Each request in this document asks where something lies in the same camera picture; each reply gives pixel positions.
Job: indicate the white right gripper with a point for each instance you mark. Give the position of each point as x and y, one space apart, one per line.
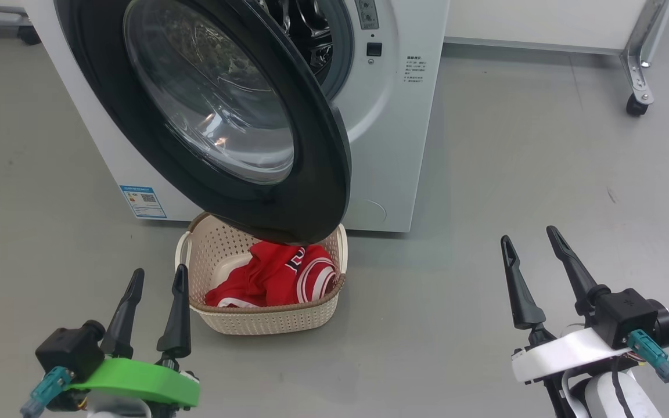
561 351

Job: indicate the black caster wheel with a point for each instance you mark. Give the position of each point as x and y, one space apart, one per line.
637 105
29 36

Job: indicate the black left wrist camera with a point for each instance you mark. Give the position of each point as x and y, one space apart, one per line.
70 348

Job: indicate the dark round glass machine door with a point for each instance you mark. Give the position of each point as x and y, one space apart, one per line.
311 197

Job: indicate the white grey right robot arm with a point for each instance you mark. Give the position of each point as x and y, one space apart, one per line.
607 400

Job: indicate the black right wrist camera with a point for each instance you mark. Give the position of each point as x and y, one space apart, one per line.
628 313

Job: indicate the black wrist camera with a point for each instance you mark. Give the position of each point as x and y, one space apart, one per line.
70 348
628 313

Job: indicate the red white striped garment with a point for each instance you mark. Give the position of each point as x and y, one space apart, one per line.
270 278

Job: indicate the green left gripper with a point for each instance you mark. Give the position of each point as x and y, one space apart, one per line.
143 380

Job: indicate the blue energy label sticker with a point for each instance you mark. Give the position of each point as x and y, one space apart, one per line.
143 201

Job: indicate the white partition panel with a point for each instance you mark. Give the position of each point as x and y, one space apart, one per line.
543 20

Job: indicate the cream perforated laundry basket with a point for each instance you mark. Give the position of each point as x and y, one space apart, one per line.
265 322

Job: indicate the grey warning sticker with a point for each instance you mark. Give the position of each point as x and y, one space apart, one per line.
367 13

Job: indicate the white washing machine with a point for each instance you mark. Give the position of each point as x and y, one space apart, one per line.
392 145

